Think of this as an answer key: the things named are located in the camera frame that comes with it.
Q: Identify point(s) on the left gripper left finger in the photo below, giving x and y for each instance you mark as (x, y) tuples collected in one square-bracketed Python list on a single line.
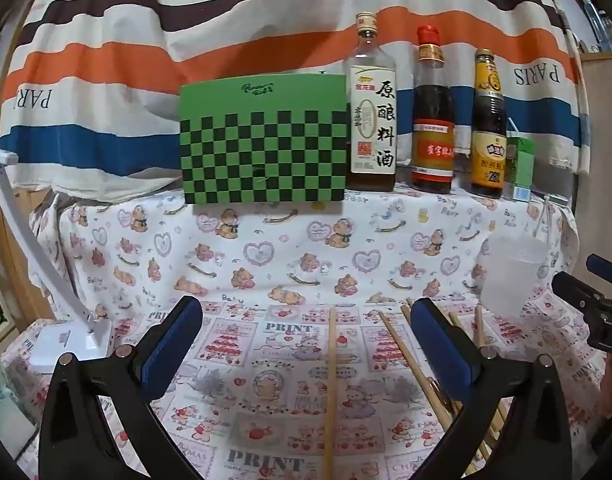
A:
[(75, 439)]

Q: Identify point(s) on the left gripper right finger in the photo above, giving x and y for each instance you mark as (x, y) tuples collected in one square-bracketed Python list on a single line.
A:
[(535, 441)]

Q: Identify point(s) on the wooden chopstick diagonal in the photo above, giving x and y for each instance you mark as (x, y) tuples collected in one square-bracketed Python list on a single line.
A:
[(433, 399)]

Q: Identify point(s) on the wooden chopstick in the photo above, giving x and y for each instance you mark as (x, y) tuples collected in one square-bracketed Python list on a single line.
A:
[(479, 327), (332, 390), (455, 321)]

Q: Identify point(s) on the translucent plastic cup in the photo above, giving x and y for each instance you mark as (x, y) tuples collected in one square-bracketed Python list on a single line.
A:
[(511, 272)]

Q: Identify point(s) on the green drink carton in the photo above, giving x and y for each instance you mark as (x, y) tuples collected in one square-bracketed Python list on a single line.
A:
[(518, 178)]

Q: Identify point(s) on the yellow label oyster sauce bottle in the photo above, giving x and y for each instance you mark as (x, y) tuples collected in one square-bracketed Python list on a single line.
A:
[(489, 128)]

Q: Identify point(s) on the bear print tablecloth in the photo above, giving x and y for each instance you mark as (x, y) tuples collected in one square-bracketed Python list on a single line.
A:
[(248, 401)]

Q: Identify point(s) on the red cap vinegar bottle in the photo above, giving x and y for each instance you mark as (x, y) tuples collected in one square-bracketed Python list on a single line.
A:
[(433, 133)]

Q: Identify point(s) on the clear cooking wine bottle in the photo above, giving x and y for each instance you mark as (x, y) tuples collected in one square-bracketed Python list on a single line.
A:
[(372, 107)]

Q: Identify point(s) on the striped Hermes blanket backdrop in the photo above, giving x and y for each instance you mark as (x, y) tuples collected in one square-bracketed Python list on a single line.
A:
[(90, 103)]

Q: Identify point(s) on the green checkered box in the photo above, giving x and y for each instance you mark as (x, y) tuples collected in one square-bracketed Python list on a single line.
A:
[(271, 138)]

